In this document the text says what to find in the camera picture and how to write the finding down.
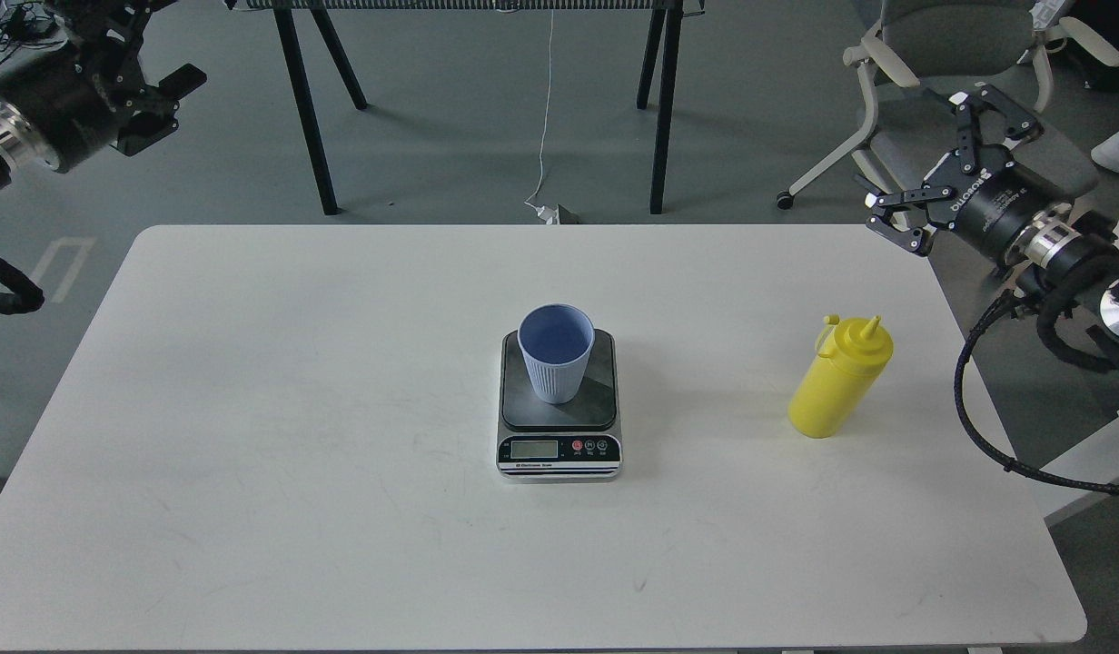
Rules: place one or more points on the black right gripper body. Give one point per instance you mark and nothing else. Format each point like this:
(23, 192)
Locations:
(1003, 210)

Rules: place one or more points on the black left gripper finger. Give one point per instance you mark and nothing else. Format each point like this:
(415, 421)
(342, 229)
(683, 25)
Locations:
(146, 113)
(102, 36)

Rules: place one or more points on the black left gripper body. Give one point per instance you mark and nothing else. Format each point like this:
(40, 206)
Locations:
(53, 114)

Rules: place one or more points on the yellow squeeze bottle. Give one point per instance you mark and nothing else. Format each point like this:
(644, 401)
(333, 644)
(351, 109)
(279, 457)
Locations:
(851, 354)

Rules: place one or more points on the blue ribbed plastic cup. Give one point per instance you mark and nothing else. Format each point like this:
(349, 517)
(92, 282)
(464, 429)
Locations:
(556, 341)

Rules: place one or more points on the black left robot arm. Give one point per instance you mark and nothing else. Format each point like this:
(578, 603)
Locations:
(60, 107)

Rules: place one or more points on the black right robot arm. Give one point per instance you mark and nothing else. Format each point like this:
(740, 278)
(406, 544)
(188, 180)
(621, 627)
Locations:
(1076, 299)

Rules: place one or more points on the digital kitchen scale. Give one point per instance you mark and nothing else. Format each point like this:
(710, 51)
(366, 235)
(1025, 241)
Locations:
(580, 440)

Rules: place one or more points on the grey office chair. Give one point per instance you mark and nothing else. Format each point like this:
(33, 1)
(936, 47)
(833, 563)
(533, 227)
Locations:
(921, 60)

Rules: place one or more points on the black-legged background table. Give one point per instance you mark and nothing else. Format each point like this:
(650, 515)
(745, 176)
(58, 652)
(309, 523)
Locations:
(489, 66)

